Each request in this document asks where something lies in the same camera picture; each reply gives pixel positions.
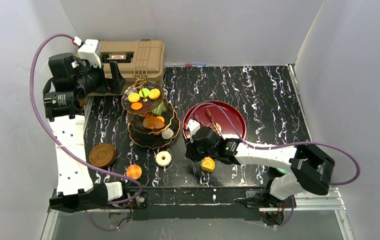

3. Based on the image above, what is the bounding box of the yellow round cracker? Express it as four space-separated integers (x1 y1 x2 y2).
128 92 141 104

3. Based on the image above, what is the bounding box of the dark red round tray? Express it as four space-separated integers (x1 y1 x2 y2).
183 100 247 139

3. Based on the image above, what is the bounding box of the orange round cookie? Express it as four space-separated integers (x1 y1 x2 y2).
131 102 143 111

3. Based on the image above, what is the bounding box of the green macaron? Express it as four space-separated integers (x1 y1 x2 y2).
139 88 150 99

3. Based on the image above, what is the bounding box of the silver fork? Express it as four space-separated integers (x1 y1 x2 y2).
205 107 223 137

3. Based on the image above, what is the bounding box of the tan plastic toolbox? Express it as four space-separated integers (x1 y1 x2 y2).
91 40 165 96

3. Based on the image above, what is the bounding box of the white cream cake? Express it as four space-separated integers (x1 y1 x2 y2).
161 128 174 140

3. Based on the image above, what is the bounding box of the green layered cake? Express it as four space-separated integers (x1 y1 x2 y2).
151 101 165 116

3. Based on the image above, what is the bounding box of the golden croissant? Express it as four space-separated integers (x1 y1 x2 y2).
142 115 165 130

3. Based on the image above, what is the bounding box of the three tier glass stand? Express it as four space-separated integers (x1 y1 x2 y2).
121 78 180 149

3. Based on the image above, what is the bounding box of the brown round wooden coaster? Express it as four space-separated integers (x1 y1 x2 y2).
89 143 117 169

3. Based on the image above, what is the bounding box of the orange tart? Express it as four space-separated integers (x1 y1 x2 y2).
126 164 142 180

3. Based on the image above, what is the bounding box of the teal saucer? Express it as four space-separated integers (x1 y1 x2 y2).
276 168 290 175

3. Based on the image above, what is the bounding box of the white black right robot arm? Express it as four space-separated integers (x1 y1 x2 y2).
185 127 335 201

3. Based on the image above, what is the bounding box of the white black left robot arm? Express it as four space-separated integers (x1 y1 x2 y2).
43 52 124 213

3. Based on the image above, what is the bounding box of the yellow swirl roll cake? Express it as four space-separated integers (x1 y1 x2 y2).
201 157 215 173

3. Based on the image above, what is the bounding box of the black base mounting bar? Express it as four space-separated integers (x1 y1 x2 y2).
98 187 298 222

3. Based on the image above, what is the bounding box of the red blue pen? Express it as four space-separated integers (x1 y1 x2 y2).
185 62 206 67

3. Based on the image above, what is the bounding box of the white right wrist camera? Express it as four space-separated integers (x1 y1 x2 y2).
184 119 201 140

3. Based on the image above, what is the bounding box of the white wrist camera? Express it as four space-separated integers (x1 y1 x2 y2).
72 36 102 68
184 119 201 140

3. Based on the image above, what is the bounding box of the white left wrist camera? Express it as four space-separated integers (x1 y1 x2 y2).
72 36 102 68

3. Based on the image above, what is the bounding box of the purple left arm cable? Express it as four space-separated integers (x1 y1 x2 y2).
29 33 143 232

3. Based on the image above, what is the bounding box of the aluminium frame rail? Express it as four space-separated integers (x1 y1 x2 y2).
41 190 354 240

